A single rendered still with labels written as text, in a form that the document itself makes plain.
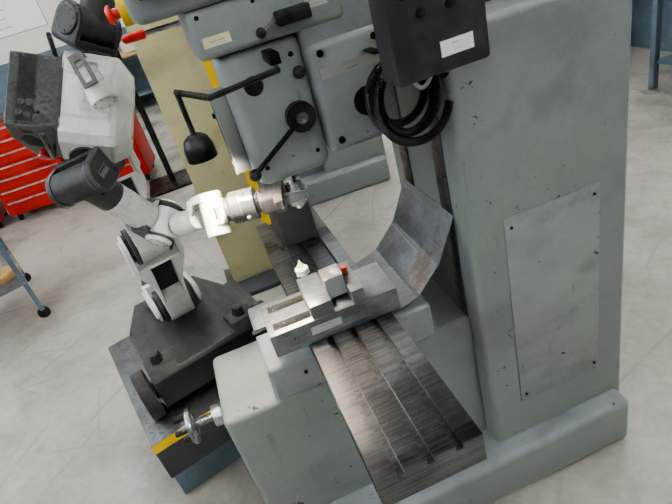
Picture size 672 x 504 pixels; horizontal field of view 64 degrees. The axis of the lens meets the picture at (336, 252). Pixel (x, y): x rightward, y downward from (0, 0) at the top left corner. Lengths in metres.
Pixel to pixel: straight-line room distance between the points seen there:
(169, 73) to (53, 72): 1.49
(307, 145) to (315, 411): 0.79
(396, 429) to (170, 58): 2.37
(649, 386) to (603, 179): 1.09
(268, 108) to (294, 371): 0.71
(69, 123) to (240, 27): 0.57
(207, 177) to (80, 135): 1.72
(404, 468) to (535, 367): 0.85
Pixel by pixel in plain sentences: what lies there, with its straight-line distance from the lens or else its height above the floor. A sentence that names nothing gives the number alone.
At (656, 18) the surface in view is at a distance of 5.18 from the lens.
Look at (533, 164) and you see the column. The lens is 1.47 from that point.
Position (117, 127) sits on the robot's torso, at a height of 1.50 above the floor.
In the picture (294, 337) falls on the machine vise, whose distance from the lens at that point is 1.39.
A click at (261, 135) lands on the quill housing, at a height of 1.44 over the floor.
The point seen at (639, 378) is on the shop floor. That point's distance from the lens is 2.52.
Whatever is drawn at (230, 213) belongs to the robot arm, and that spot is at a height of 1.24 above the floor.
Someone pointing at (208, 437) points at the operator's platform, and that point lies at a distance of 2.24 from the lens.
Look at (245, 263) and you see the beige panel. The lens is 3.47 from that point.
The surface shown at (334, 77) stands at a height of 1.51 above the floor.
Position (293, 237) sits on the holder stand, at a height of 0.95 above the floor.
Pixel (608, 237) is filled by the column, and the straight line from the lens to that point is 1.75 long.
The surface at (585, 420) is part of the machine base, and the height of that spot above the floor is 0.19.
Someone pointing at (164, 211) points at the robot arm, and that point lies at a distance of 1.68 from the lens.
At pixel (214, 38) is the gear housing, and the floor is 1.67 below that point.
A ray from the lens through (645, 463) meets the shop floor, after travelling 2.26.
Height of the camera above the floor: 1.81
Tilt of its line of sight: 31 degrees down
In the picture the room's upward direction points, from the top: 17 degrees counter-clockwise
